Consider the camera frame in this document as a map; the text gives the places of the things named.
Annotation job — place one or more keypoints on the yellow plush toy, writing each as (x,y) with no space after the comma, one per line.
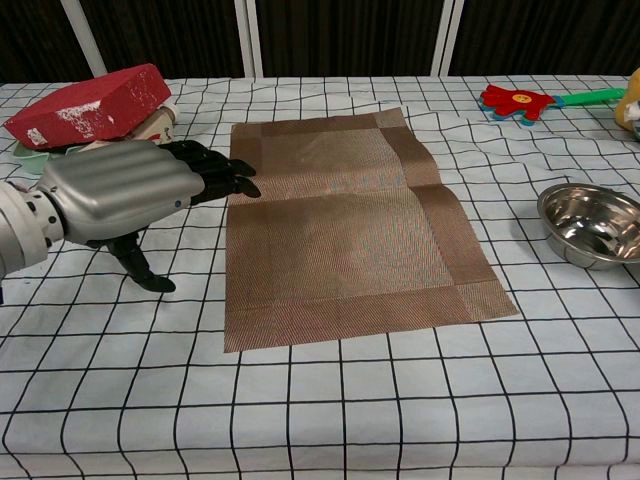
(631,100)

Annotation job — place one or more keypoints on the beige labelled drink bottle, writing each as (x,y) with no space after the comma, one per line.
(160,127)

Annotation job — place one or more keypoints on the stainless steel bowl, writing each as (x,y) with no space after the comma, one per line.
(590,230)

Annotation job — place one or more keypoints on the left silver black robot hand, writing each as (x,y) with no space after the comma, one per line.
(115,185)

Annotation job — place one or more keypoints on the brown woven placemat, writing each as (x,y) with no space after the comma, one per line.
(350,240)

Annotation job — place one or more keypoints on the red hand clapper toy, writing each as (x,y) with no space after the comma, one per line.
(517,102)

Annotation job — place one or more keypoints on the white black checkered tablecloth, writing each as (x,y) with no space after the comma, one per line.
(350,410)

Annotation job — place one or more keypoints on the light green plate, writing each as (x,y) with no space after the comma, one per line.
(32,157)

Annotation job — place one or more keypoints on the white partition post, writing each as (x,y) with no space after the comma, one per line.
(85,42)
(250,37)
(446,37)

